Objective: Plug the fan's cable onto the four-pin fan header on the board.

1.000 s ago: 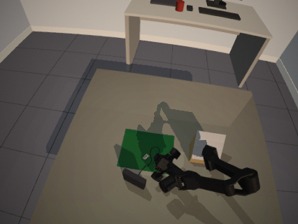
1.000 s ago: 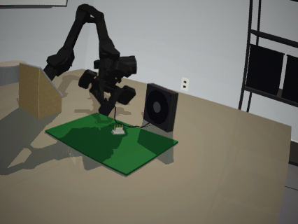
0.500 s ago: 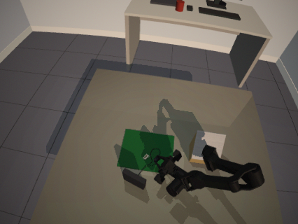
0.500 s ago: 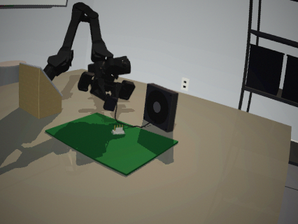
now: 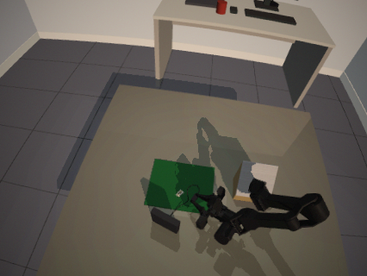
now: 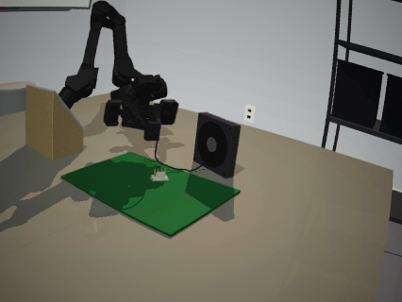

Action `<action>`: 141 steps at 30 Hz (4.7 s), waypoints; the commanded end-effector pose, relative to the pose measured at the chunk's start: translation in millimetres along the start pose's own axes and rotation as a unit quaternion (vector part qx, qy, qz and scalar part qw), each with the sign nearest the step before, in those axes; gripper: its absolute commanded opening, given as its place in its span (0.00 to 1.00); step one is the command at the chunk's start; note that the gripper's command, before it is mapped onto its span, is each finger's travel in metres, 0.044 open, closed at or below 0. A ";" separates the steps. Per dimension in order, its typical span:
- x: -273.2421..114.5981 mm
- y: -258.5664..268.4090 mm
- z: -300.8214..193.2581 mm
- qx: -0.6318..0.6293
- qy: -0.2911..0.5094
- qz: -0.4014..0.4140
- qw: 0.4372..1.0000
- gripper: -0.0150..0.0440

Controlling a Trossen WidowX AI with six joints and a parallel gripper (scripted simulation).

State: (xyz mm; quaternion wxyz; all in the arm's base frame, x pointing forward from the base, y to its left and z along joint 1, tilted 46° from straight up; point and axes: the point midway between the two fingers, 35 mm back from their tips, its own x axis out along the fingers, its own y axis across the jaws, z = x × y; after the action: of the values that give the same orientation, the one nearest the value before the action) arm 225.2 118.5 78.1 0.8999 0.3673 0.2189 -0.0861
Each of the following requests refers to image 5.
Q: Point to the green circuit board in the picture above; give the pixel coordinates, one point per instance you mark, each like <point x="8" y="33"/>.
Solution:
<point x="170" y="180"/>

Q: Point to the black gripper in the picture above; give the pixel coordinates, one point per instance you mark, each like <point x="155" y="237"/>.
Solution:
<point x="202" y="221"/>

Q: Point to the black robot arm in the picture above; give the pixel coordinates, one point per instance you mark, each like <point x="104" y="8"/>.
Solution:
<point x="311" y="205"/>

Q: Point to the black computer fan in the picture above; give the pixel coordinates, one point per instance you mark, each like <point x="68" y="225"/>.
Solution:
<point x="166" y="221"/>

